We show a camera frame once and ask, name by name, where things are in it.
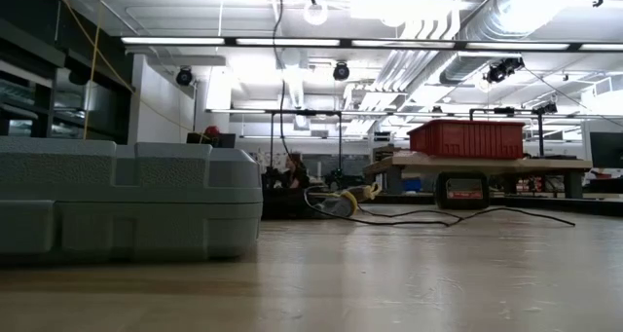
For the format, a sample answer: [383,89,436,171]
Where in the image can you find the black metal rack frame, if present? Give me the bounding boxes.
[265,108,345,177]

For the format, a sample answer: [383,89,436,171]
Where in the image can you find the wooden workbench on casters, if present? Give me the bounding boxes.
[362,150,594,200]

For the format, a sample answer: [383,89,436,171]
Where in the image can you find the red ribbed plastic bin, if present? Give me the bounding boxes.
[407,119,527,161]

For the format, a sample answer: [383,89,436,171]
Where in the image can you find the long ceiling light strip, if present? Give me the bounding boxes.
[120,35,623,52]

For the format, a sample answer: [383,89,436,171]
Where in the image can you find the black box with red label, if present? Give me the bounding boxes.
[433,169,491,211]

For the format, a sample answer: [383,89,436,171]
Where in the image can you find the black ceiling camera rig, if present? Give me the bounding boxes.
[484,56,526,85]

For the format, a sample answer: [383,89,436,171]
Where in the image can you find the black shelving unit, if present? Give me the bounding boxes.
[0,0,135,144]

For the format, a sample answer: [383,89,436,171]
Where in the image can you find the yellow extension cable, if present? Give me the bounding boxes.
[53,0,205,141]

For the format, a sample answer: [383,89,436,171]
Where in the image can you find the person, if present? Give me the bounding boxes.
[280,151,312,191]

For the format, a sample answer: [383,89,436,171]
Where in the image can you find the round white ceiling lamp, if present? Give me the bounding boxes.
[302,0,330,27]

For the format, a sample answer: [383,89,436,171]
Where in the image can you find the black computer monitor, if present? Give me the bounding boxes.
[589,130,623,170]
[186,131,238,150]

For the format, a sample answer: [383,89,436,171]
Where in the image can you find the grey plastic case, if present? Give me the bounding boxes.
[0,135,265,264]

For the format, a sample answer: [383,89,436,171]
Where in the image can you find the black camera stand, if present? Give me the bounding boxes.
[468,100,559,158]

